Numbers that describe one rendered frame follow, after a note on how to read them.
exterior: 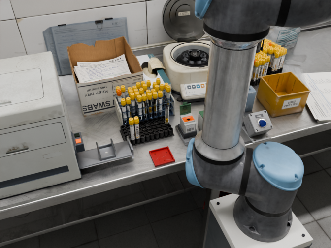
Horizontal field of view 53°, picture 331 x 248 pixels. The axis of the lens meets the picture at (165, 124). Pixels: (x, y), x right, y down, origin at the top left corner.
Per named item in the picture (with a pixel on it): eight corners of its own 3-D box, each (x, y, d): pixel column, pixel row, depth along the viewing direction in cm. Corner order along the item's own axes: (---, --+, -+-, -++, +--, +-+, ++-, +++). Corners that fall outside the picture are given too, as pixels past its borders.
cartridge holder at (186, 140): (184, 145, 113) (184, 138, 110) (175, 128, 119) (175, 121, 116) (199, 141, 114) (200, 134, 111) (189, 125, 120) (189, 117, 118)
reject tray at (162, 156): (155, 167, 105) (155, 165, 105) (148, 152, 110) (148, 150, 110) (175, 162, 107) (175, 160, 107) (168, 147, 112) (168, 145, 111)
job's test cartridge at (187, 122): (184, 138, 113) (184, 124, 109) (179, 129, 117) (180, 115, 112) (195, 135, 114) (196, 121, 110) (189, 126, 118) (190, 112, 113)
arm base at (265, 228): (300, 238, 84) (311, 215, 78) (243, 245, 83) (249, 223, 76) (277, 190, 95) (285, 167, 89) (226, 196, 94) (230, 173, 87)
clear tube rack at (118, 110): (121, 128, 119) (119, 112, 114) (115, 111, 126) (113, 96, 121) (175, 115, 124) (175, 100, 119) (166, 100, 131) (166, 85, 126)
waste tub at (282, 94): (271, 118, 123) (278, 97, 116) (255, 97, 133) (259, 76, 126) (303, 112, 126) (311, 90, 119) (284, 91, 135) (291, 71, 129)
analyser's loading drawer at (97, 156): (69, 174, 100) (65, 163, 97) (66, 159, 105) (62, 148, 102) (134, 158, 106) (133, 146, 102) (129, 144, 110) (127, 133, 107)
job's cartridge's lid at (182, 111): (180, 104, 110) (179, 103, 110) (180, 115, 112) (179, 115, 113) (190, 101, 111) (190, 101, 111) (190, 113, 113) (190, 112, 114)
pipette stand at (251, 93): (228, 119, 122) (231, 98, 116) (221, 108, 127) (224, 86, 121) (253, 115, 124) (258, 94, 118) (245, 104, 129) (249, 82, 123)
